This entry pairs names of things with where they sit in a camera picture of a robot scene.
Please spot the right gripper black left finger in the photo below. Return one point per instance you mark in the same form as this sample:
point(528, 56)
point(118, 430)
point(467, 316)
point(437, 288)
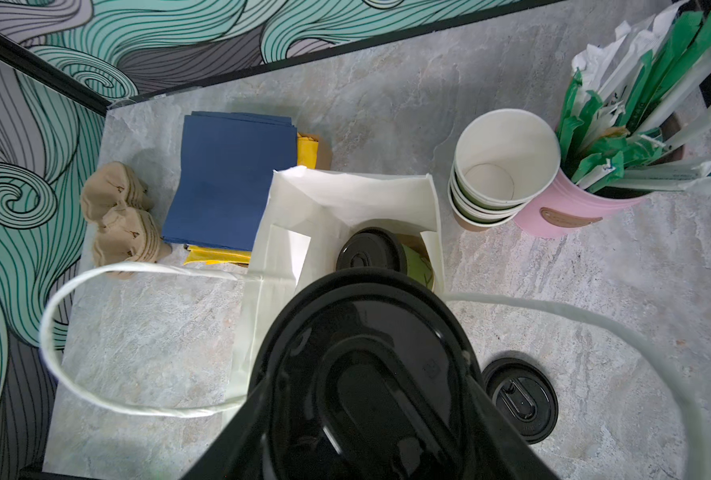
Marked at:
point(237, 453)

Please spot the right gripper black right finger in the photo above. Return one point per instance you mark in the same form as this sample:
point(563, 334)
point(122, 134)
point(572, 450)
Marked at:
point(498, 450)

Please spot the green paper coffee cup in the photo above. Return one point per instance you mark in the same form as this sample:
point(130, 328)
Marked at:
point(419, 268)

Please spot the white paper takeout bag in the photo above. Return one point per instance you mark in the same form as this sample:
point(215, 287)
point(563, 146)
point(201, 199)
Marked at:
point(309, 216)

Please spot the stack of black lids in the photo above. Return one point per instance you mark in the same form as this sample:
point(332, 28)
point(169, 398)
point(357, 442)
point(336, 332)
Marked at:
point(524, 396)

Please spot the pink straw holder cup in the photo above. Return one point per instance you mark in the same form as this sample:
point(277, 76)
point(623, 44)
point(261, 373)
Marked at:
point(563, 208)

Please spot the brown pulp cup carrier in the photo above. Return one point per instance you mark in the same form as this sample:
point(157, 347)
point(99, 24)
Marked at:
point(116, 201)

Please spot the stack of paper cups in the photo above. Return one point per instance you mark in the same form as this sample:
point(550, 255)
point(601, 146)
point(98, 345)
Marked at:
point(502, 161)

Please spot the navy blue napkin stack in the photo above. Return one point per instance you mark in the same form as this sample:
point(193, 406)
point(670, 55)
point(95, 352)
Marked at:
point(228, 162)

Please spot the green wrapped straw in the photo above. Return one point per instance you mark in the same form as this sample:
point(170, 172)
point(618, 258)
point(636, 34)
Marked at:
point(621, 144)

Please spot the white wrapped straw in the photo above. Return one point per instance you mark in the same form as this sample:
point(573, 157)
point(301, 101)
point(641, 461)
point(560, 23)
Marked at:
point(608, 70)

